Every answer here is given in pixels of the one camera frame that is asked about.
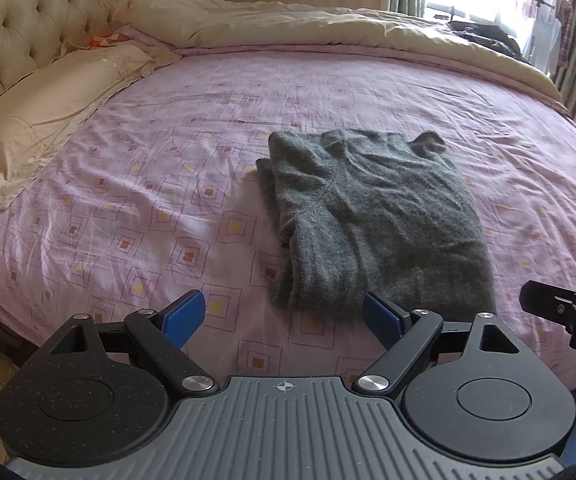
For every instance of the beige tufted headboard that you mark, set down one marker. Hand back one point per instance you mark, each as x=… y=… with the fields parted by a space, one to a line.
x=23 y=20

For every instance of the dark clothes pile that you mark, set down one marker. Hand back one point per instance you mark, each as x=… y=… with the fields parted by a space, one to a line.
x=487 y=37

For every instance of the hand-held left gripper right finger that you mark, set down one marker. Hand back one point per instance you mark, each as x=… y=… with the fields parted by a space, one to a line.
x=380 y=317

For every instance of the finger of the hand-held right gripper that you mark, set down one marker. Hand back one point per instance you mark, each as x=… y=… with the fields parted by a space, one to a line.
x=557 y=302

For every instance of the beige pillow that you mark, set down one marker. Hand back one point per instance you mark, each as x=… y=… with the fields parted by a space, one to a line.
x=53 y=105

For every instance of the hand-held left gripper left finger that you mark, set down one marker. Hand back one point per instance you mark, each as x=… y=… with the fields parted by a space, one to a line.
x=184 y=317

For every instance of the grey knit sweater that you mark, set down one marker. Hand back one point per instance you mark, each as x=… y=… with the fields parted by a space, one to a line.
x=377 y=220

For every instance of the hanging clothes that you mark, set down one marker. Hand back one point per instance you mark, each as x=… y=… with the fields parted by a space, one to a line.
x=547 y=30

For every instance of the orange patterned cloth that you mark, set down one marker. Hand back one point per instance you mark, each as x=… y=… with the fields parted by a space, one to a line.
x=100 y=40

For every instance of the beige duvet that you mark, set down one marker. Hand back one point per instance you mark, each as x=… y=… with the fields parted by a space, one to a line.
x=347 y=27

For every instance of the pink patterned bed sheet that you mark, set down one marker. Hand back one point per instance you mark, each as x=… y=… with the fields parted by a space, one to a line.
x=168 y=170

